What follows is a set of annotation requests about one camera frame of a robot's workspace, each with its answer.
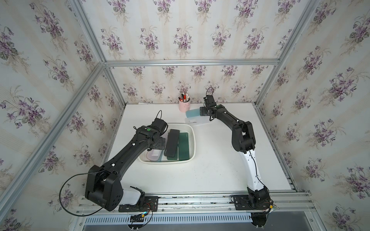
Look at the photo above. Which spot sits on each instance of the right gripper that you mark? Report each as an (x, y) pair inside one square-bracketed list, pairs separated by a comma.
[(202, 111)]

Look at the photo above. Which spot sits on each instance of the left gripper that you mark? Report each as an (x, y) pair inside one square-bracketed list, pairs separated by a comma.
[(161, 143)]

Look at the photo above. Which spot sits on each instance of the black pencil case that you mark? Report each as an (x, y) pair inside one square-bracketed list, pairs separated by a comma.
[(172, 143)]

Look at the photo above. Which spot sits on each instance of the clear frosted pencil case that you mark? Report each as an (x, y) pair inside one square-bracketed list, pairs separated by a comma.
[(154, 155)]

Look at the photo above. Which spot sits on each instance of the teal pencil case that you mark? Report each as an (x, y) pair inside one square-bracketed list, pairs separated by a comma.
[(193, 113)]

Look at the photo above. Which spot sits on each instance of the dark green pencil case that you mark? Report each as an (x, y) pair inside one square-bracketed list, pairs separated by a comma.
[(175, 158), (183, 146)]

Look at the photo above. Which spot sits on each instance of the white plastic storage box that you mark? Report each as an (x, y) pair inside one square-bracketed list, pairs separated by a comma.
[(192, 145)]

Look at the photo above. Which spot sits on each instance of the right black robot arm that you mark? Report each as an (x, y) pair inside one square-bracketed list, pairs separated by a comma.
[(243, 141)]

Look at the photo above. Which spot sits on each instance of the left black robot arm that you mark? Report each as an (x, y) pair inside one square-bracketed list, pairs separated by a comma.
[(103, 185)]

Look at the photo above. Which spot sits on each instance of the pink pen cup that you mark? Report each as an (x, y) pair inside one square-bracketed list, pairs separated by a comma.
[(184, 102)]

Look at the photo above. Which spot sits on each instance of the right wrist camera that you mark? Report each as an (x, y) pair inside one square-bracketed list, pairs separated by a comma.
[(209, 101)]

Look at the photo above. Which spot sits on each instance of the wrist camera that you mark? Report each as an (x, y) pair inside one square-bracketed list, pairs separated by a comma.
[(209, 101), (160, 125)]

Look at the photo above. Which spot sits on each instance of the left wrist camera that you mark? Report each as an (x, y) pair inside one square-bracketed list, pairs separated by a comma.
[(160, 125)]

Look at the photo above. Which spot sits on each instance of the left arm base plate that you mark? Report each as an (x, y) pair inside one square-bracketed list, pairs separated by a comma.
[(141, 203)]

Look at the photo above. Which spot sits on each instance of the aluminium rail base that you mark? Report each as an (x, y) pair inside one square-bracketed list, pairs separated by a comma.
[(199, 209)]

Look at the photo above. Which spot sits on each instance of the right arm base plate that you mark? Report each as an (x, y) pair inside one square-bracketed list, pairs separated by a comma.
[(246, 202)]

